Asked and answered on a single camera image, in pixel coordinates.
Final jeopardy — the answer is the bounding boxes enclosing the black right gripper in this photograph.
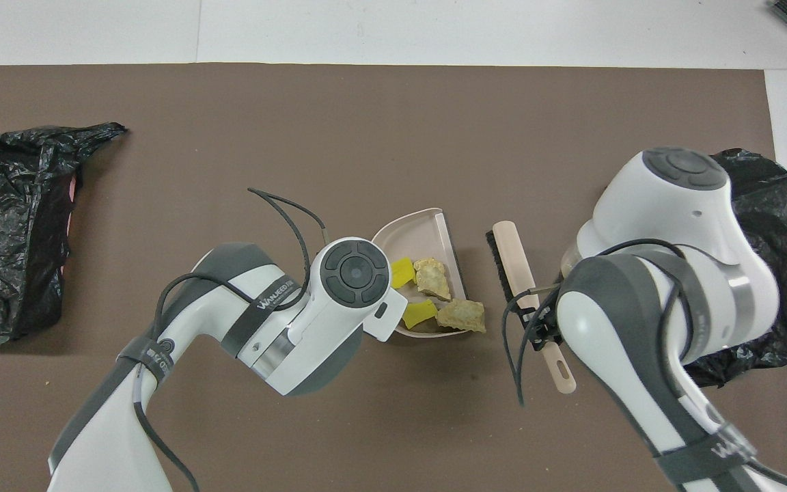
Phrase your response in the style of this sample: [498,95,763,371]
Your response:
[527,301,562,351]

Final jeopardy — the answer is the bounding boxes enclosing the beige brush black bristles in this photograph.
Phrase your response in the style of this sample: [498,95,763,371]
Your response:
[486,220,577,395]

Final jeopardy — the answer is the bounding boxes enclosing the orange striped toy croissant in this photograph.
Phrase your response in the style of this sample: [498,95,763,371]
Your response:
[436,299,487,334]

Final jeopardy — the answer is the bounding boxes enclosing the pale yellow chip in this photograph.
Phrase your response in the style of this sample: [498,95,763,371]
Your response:
[413,257,453,302]

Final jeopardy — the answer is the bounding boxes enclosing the yellow and green sponge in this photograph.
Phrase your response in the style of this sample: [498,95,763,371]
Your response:
[402,299,439,330]

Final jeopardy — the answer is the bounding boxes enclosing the beige plastic dustpan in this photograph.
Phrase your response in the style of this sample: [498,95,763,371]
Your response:
[372,207,469,339]

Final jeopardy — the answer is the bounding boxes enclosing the black bag lined bin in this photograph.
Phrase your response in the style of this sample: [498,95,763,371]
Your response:
[682,148,787,389]

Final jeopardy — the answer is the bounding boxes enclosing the pink bin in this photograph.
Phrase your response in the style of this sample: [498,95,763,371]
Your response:
[59,174,81,275]

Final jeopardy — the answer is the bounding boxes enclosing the brown table mat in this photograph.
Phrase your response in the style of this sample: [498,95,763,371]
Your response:
[0,64,787,492]

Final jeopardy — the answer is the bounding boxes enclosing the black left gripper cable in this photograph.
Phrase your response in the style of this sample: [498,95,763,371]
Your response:
[133,187,329,492]

